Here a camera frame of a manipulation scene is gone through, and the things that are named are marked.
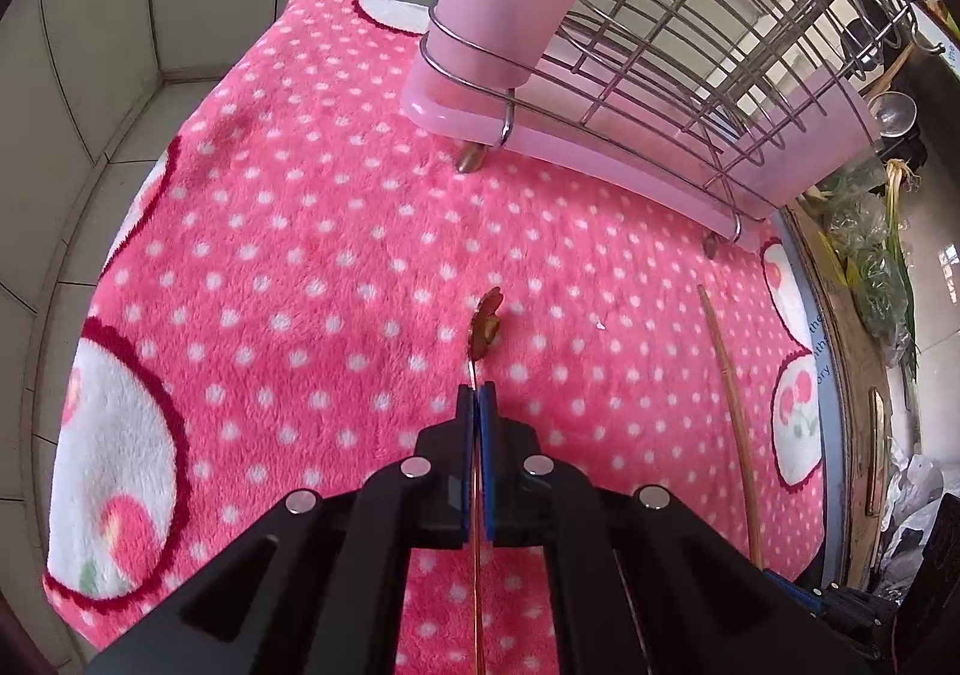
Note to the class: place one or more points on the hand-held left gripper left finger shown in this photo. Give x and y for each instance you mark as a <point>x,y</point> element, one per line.
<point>463,420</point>

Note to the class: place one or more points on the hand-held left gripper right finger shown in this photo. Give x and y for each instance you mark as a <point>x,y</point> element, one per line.
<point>489,435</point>

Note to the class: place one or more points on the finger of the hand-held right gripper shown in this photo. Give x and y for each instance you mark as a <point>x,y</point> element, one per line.
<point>806,592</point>

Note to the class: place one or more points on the white plastic bags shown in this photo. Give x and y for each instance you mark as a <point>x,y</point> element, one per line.
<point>911,502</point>

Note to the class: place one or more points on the wooden strip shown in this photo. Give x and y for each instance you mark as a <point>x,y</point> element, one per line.
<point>876,450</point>

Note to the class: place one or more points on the light wooden chopstick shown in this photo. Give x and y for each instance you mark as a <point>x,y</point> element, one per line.
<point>733,412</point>

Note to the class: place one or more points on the pink polka dot blanket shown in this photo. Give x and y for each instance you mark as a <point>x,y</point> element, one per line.
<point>300,270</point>

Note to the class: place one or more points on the brown cardboard sheet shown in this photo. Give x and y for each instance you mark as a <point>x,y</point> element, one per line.
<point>862,360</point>

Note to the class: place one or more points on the grey printed mat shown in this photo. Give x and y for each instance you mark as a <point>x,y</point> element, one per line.
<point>829,345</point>

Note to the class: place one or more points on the pink plastic drip tray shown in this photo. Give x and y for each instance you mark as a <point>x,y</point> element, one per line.
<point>570,146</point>

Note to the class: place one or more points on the bagged green vegetables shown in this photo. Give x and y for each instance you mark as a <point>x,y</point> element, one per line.
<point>870,270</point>

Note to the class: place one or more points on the clear suction cup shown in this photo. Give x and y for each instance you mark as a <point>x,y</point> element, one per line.
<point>891,112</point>

